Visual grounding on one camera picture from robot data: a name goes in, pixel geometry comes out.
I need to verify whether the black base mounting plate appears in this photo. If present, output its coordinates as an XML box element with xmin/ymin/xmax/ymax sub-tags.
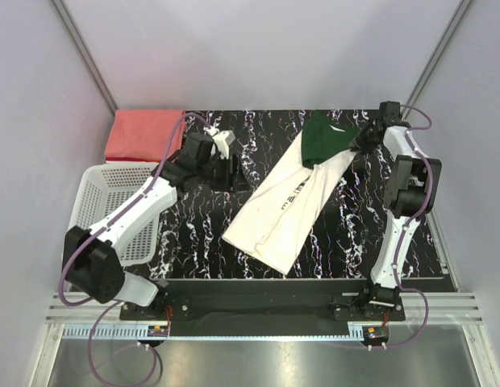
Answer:
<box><xmin>119</xmin><ymin>279</ymin><xmax>405</xmax><ymax>339</ymax></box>

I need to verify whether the right aluminium frame post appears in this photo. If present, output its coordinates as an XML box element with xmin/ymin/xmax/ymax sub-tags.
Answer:
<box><xmin>404</xmin><ymin>0</ymin><xmax>476</xmax><ymax>106</ymax></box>

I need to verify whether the left aluminium frame post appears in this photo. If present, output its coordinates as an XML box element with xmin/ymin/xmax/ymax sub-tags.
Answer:
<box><xmin>49</xmin><ymin>0</ymin><xmax>118</xmax><ymax>115</ymax></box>

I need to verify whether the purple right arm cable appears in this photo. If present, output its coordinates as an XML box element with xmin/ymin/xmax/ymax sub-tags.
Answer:
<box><xmin>378</xmin><ymin>105</ymin><xmax>433</xmax><ymax>350</ymax></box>

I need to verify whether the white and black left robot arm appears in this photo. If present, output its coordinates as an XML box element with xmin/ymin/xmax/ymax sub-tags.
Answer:
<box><xmin>59</xmin><ymin>129</ymin><xmax>250</xmax><ymax>319</ymax></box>

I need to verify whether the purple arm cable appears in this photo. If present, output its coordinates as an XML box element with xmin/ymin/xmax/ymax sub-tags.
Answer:
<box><xmin>378</xmin><ymin>105</ymin><xmax>433</xmax><ymax>350</ymax></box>
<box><xmin>58</xmin><ymin>114</ymin><xmax>219</xmax><ymax>384</ymax></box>

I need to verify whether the left small circuit board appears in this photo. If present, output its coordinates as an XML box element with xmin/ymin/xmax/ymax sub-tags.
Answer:
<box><xmin>148</xmin><ymin>325</ymin><xmax>169</xmax><ymax>337</ymax></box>

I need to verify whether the aluminium frame post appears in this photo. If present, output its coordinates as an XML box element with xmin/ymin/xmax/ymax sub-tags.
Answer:
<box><xmin>404</xmin><ymin>0</ymin><xmax>476</xmax><ymax>106</ymax></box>
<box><xmin>49</xmin><ymin>0</ymin><xmax>118</xmax><ymax>115</ymax></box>

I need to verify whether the small circuit board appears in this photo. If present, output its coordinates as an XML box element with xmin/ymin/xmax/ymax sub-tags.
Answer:
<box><xmin>148</xmin><ymin>325</ymin><xmax>169</xmax><ymax>337</ymax></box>
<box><xmin>364</xmin><ymin>326</ymin><xmax>390</xmax><ymax>342</ymax></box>

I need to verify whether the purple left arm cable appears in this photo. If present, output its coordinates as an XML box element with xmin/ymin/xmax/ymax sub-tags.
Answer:
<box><xmin>58</xmin><ymin>114</ymin><xmax>219</xmax><ymax>384</ymax></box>

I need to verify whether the slotted aluminium front rail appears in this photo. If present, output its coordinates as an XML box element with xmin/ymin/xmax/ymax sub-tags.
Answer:
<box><xmin>45</xmin><ymin>293</ymin><xmax>482</xmax><ymax>342</ymax></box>

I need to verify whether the folded white t-shirt under stack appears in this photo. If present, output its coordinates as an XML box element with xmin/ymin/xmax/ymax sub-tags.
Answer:
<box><xmin>106</xmin><ymin>160</ymin><xmax>156</xmax><ymax>164</ymax></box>

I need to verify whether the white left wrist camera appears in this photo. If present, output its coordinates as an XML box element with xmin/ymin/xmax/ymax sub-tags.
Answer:
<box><xmin>203</xmin><ymin>127</ymin><xmax>235</xmax><ymax>160</ymax></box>

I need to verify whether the folded pink t-shirt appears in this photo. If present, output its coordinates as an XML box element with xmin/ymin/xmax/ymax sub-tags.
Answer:
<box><xmin>104</xmin><ymin>110</ymin><xmax>185</xmax><ymax>162</ymax></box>

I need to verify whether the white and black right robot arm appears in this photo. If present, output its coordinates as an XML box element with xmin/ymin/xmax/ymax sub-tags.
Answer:
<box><xmin>352</xmin><ymin>101</ymin><xmax>442</xmax><ymax>321</ymax></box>

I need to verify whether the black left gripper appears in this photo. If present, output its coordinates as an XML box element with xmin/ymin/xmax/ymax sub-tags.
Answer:
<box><xmin>197</xmin><ymin>153</ymin><xmax>251</xmax><ymax>194</ymax></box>

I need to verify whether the white and green raglan t-shirt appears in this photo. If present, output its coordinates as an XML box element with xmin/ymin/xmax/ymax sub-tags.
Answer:
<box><xmin>222</xmin><ymin>111</ymin><xmax>360</xmax><ymax>274</ymax></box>

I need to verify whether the right small circuit board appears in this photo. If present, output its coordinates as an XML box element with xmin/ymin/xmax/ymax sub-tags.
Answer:
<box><xmin>364</xmin><ymin>326</ymin><xmax>390</xmax><ymax>342</ymax></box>

